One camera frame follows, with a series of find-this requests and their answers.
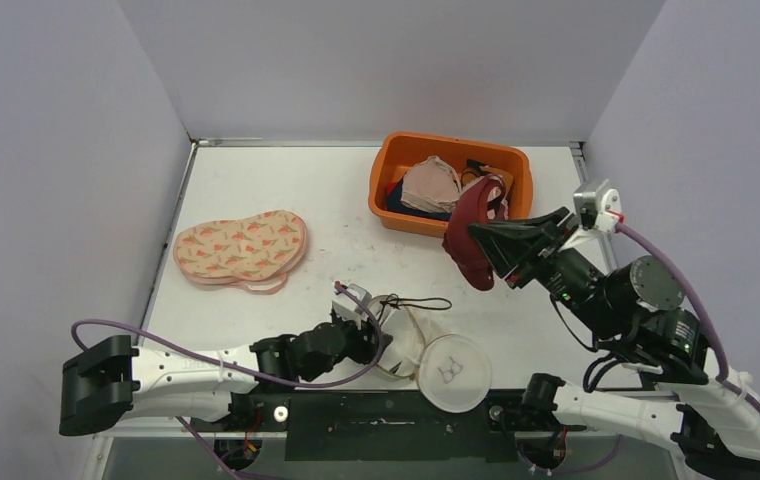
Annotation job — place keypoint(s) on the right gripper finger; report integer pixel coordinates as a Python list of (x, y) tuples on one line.
[(510, 252), (521, 229)]

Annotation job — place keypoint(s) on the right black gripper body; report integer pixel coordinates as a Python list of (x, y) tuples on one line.
[(533, 254)]

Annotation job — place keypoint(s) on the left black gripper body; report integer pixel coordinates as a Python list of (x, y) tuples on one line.
[(356, 347)]

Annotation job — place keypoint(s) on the maroon bra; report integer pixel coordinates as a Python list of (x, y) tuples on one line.
[(481, 202)]

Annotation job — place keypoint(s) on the beige pink bra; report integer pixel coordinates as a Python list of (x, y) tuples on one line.
[(434, 186)]

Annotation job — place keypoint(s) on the round white mesh laundry bag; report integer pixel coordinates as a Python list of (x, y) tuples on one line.
[(450, 370)]

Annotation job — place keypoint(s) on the floral mesh laundry bag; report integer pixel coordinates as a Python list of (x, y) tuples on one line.
[(255, 254)]

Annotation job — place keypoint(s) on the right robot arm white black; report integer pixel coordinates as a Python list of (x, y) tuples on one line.
[(659, 376)]

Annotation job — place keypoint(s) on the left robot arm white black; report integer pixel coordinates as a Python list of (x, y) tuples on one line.
[(139, 374)]

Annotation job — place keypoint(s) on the navy blue garment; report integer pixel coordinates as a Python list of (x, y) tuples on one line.
[(394, 204)]

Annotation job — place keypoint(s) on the orange plastic bin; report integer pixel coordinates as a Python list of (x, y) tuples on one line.
[(402, 150)]

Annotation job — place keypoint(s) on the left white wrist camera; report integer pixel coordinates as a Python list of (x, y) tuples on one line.
[(346, 309)]

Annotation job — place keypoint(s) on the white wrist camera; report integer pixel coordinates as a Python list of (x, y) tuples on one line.
[(346, 309), (598, 206)]

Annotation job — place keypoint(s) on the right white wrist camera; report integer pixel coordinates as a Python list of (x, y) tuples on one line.
[(598, 206)]

